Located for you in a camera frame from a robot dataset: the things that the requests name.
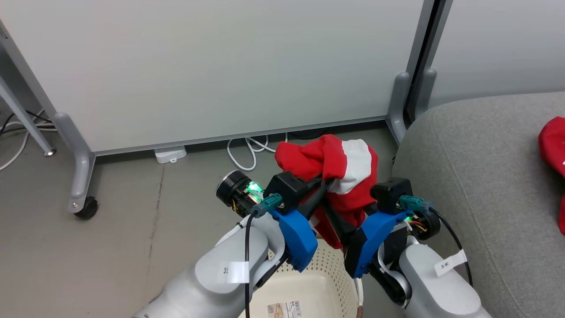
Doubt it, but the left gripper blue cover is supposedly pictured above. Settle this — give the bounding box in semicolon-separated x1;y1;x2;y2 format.
245;175;335;273

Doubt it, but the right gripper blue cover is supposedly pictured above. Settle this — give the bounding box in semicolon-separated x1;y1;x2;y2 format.
321;198;413;279

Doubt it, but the red garment with white stripe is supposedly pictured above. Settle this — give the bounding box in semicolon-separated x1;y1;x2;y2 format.
274;134;379;250

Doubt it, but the red jersey with black number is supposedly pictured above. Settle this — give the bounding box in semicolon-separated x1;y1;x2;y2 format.
538;116;565;235

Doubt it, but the grey fabric sofa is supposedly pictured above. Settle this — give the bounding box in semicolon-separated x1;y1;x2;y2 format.
392;91;565;318

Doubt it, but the cream perforated laundry basket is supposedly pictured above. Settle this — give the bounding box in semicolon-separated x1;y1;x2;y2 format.
237;238;365;318

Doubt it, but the printed sticker in basket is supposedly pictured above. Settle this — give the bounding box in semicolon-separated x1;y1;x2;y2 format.
266;300;304;318

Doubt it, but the grey partition foot without caster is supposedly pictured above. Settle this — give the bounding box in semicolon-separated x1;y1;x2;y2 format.
386;72;412;144

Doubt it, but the grey foot of narrow partition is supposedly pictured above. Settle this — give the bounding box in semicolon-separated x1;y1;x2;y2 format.
415;68;437;120

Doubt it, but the white power adapter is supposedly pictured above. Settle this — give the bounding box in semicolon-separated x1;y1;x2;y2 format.
154;146;188;164

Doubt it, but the large white partition panel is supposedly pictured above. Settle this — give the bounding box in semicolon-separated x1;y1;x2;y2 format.
0;0;435;156

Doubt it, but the black caster wheel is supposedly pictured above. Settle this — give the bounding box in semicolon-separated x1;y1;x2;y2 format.
74;197;98;220

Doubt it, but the narrow white partition panel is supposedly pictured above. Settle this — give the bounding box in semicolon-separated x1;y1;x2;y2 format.
426;0;565;109

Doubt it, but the grey partition foot with caster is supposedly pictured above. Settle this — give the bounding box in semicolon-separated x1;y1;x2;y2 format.
53;112;96;214

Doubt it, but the grey metal table leg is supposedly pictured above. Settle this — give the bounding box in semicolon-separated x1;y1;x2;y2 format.
0;77;57;157

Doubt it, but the teal left camera connector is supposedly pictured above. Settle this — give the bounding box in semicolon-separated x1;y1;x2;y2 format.
252;193;283;217

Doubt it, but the teal camera connector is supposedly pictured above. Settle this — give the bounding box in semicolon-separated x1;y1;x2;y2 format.
252;193;283;217
398;195;434;213

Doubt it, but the black floor cable under partition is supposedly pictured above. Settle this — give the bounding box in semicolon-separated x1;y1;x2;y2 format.
289;127;331;140

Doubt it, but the teal right camera connector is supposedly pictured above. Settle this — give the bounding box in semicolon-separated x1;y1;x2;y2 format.
398;195;434;213

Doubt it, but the coiled white cable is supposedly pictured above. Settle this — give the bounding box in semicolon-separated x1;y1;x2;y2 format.
226;132;288;171

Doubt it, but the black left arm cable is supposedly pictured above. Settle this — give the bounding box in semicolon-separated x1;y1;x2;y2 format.
244;211;258;318

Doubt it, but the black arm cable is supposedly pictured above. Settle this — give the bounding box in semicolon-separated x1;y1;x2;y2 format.
244;211;258;318
433;209;474;288

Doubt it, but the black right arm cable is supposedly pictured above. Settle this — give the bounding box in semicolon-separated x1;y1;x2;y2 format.
433;209;474;288

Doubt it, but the thin black floor cable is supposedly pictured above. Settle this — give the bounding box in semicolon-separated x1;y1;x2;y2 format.
0;110;53;134

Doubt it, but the long white floor cable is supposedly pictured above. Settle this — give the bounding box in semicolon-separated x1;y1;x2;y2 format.
0;110;57;171

